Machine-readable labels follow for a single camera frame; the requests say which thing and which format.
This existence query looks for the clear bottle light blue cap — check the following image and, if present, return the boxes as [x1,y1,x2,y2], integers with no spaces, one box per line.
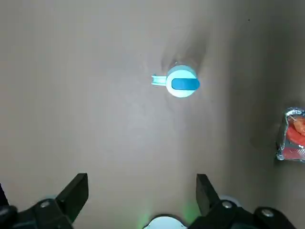
[151,64,201,99]

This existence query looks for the red orange food pieces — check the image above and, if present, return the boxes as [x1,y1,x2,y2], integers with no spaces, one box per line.
[285,114,305,160]

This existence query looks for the aluminum foil pan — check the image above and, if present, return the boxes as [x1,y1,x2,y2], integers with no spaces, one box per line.
[275,106,305,164]

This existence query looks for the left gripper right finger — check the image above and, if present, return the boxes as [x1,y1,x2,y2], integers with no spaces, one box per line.
[189,174,297,229]

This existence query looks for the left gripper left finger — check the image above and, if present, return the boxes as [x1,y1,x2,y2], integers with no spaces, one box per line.
[0,173,89,229]

